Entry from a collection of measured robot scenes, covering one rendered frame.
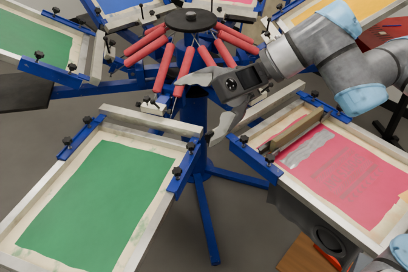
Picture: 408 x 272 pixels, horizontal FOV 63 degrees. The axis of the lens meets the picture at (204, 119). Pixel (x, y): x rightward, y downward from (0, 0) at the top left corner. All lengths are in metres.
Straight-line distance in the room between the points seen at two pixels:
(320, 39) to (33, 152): 2.97
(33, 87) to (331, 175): 1.78
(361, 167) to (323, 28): 1.20
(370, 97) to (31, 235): 1.30
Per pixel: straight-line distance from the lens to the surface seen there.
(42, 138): 3.45
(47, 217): 1.56
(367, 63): 0.63
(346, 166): 1.72
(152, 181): 1.55
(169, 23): 2.00
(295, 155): 1.69
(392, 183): 1.74
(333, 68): 0.61
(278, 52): 0.62
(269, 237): 2.52
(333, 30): 0.61
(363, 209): 1.59
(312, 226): 1.72
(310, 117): 1.77
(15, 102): 2.24
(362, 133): 1.88
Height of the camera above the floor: 2.15
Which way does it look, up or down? 40 degrees down
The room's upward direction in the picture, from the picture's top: straight up
